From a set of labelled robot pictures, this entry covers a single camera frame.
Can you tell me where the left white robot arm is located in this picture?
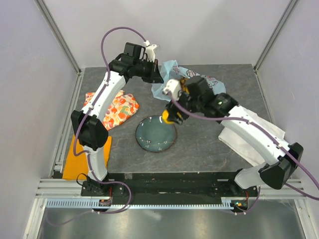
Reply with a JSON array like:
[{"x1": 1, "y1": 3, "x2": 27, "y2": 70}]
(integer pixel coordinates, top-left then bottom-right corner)
[{"x1": 71, "y1": 41, "x2": 163, "y2": 196}]

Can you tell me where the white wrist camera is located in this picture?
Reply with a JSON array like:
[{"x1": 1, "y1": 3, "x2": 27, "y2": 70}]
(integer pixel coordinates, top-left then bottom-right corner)
[
  {"x1": 143, "y1": 40, "x2": 160, "y2": 62},
  {"x1": 162, "y1": 79, "x2": 182, "y2": 101}
]

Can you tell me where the light blue cable duct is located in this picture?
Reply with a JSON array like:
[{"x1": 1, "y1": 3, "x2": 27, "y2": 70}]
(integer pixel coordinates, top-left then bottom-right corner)
[{"x1": 46, "y1": 198, "x2": 235, "y2": 210}]

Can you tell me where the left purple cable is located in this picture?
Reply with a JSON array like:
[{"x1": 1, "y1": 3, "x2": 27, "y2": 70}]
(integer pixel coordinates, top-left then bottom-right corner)
[{"x1": 44, "y1": 25, "x2": 150, "y2": 227}]

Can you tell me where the white towel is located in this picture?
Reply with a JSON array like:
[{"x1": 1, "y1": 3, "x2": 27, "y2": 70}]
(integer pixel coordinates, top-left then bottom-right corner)
[{"x1": 218, "y1": 106, "x2": 289, "y2": 166}]

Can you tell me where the light blue plastic bag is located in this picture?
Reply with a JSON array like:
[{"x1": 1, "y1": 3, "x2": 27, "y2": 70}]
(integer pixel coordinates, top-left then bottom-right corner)
[{"x1": 151, "y1": 60, "x2": 226, "y2": 102}]

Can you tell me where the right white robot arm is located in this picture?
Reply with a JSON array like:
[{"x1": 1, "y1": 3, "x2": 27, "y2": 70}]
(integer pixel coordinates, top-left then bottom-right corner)
[{"x1": 162, "y1": 76, "x2": 304, "y2": 196}]

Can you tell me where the blue ceramic plate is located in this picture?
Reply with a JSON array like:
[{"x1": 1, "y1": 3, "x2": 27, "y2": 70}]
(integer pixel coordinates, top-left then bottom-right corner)
[{"x1": 135, "y1": 116, "x2": 177, "y2": 153}]

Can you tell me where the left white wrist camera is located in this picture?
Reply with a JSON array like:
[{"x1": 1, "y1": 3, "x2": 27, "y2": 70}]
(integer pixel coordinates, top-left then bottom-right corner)
[{"x1": 143, "y1": 40, "x2": 160, "y2": 62}]

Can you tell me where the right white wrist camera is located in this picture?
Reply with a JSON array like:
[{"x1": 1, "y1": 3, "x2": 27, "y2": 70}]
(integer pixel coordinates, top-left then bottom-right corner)
[{"x1": 162, "y1": 79, "x2": 182, "y2": 101}]

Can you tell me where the yellow fake lemon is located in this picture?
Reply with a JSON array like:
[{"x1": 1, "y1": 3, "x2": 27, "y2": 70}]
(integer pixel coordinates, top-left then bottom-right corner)
[{"x1": 161, "y1": 110, "x2": 174, "y2": 124}]

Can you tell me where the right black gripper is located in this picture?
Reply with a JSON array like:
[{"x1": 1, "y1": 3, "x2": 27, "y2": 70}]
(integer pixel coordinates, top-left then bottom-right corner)
[{"x1": 165, "y1": 88, "x2": 203, "y2": 124}]

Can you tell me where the floral orange cloth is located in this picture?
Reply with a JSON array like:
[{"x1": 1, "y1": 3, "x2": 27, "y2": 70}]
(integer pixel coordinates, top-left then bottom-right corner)
[{"x1": 83, "y1": 89, "x2": 141, "y2": 131}]

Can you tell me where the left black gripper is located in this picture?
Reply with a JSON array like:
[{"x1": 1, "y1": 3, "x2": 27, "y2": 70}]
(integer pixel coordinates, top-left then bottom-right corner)
[{"x1": 133, "y1": 58, "x2": 163, "y2": 84}]

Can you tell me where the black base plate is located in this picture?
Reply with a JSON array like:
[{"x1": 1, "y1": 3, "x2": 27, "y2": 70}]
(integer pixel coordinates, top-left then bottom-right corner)
[{"x1": 81, "y1": 172, "x2": 258, "y2": 198}]

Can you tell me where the purple cable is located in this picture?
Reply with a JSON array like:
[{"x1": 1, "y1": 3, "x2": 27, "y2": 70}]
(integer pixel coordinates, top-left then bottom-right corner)
[
  {"x1": 166, "y1": 89, "x2": 319, "y2": 216},
  {"x1": 44, "y1": 25, "x2": 150, "y2": 227}
]

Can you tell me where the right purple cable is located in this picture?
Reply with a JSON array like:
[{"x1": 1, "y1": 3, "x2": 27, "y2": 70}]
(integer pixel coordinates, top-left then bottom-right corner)
[{"x1": 166, "y1": 89, "x2": 319, "y2": 216}]

